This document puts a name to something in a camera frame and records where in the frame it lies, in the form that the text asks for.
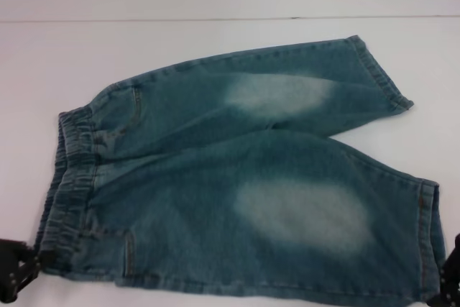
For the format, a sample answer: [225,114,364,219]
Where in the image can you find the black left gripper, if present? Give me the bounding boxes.
[0,238,55,293]

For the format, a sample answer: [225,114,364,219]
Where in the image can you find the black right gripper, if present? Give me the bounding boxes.
[433,233,460,307]

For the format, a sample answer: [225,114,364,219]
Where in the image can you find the blue denim shorts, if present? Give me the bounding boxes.
[37,35,449,307]

